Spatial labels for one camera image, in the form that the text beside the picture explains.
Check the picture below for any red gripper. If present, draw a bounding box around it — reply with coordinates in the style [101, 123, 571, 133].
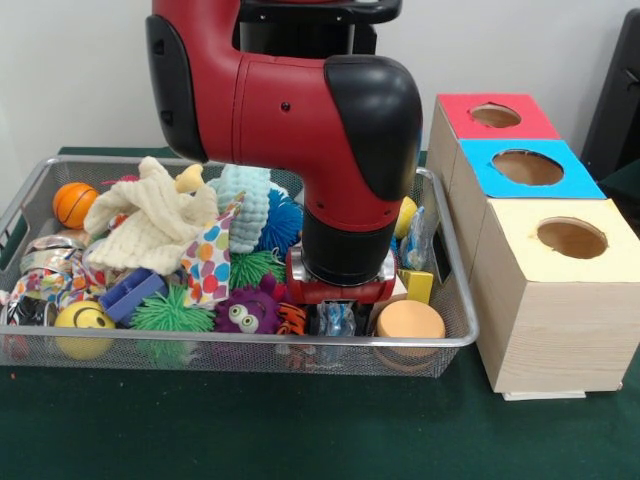
[286, 247, 397, 336]

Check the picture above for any clear mesh bin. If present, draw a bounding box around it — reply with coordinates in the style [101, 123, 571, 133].
[0, 155, 481, 378]

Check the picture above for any wooden box with three holes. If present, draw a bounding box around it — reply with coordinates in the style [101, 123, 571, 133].
[425, 93, 640, 401]

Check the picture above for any purple spiky ball with eyes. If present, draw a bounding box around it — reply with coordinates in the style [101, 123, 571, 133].
[213, 278, 284, 336]

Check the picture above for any plain yellow ball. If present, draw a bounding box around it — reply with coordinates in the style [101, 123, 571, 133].
[396, 196, 419, 239]

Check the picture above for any mint green knitted cloth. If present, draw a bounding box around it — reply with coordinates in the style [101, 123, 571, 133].
[207, 164, 273, 255]

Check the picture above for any polka dot cloth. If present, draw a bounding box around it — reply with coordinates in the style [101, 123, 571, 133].
[181, 195, 243, 309]

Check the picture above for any green spiky ball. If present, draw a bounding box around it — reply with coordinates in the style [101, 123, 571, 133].
[129, 284, 217, 363]

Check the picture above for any cream knitted cloth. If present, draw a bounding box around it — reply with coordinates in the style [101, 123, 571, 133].
[83, 156, 221, 278]

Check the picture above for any yellow smiley ball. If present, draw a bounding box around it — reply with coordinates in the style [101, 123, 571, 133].
[54, 301, 117, 361]

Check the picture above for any small orange basketball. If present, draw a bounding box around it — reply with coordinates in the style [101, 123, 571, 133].
[52, 182, 100, 230]

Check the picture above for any black chair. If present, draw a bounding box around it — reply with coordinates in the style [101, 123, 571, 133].
[580, 8, 640, 183]

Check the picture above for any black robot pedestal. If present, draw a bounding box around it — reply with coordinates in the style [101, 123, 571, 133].
[238, 0, 403, 59]

